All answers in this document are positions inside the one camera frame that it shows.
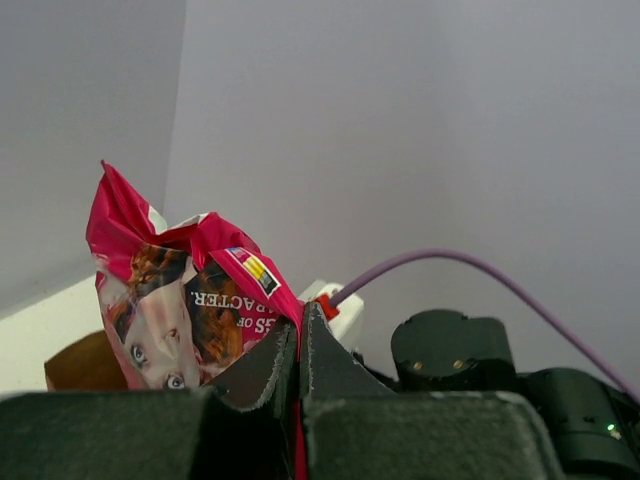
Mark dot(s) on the red brown paper bag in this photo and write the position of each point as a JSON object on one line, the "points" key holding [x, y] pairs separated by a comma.
{"points": [[88, 364]]}

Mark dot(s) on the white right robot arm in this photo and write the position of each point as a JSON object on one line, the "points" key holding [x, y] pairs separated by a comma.
{"points": [[593, 427]]}

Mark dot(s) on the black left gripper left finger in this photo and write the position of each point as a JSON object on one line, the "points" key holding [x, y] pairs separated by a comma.
{"points": [[239, 427]]}

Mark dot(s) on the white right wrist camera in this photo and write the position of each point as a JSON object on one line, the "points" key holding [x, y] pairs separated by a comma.
{"points": [[347, 325]]}

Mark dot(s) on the pink chips bag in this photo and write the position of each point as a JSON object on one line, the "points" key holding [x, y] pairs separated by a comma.
{"points": [[182, 304]]}

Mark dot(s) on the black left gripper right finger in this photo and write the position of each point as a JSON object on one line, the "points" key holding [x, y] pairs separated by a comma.
{"points": [[356, 428]]}

